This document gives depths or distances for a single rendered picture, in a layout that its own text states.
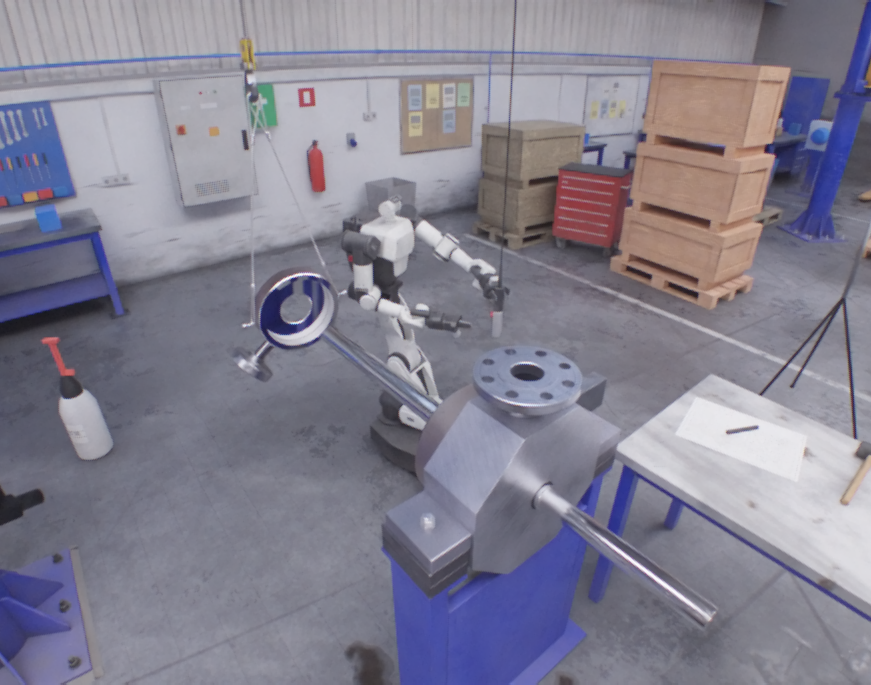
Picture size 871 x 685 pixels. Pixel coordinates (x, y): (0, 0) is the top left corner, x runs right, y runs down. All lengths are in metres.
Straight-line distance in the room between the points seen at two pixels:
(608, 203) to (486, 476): 5.06
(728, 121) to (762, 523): 3.96
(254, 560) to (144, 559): 0.54
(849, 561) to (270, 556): 2.27
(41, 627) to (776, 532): 2.77
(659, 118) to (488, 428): 4.61
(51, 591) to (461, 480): 2.16
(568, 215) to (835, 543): 4.91
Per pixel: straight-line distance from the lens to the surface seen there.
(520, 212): 6.25
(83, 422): 3.52
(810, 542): 1.90
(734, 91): 5.24
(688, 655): 2.57
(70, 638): 2.78
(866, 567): 1.92
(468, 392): 1.42
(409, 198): 6.64
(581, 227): 6.21
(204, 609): 2.66
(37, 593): 2.93
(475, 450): 1.25
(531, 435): 1.21
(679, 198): 5.46
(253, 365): 2.32
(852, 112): 8.41
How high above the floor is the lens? 2.09
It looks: 30 degrees down
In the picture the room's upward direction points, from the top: straight up
